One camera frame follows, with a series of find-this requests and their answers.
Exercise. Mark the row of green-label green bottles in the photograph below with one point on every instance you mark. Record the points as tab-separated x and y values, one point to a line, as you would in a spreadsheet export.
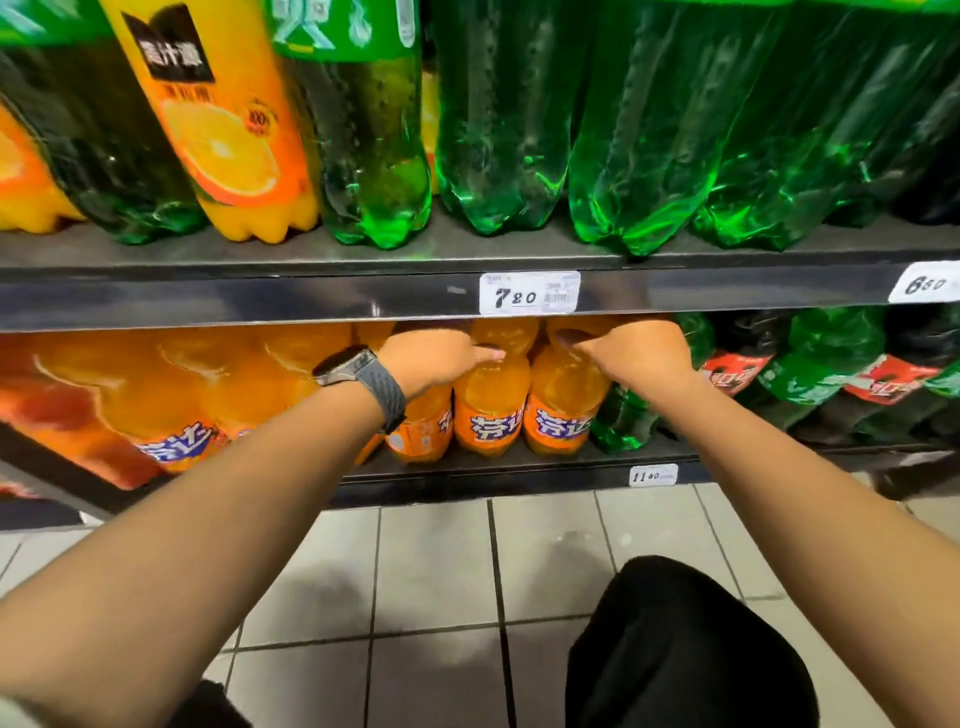
825	112

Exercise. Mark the row of orange soda bottles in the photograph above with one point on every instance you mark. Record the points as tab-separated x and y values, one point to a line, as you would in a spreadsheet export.
180	390

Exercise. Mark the light green soda bottle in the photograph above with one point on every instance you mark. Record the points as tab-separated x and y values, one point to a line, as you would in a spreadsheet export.
367	150

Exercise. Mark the person's right leg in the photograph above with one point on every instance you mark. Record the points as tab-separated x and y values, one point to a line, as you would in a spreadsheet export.
690	660

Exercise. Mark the person's left forearm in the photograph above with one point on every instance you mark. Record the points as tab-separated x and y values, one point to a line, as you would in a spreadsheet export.
150	570

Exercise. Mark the blue-label orange soda bottle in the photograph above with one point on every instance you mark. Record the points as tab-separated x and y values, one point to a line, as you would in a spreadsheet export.
562	420
420	435
491	420

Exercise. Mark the small white price tag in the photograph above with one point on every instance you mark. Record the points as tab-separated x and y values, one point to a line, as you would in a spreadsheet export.
654	475

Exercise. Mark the person's right hand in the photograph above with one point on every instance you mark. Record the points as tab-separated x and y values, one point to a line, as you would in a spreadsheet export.
645	356

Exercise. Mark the person's left hand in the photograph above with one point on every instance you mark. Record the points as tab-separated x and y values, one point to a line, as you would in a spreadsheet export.
435	356

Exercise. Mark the green-label green soda bottle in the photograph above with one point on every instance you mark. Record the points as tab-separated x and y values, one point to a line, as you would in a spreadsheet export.
97	135
510	112
825	352
946	379
660	135
622	427

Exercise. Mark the grey perforated-band wristwatch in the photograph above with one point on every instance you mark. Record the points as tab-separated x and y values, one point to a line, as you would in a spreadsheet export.
382	390

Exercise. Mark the black metal shelf rack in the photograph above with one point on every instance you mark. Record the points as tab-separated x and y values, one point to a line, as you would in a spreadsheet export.
225	296

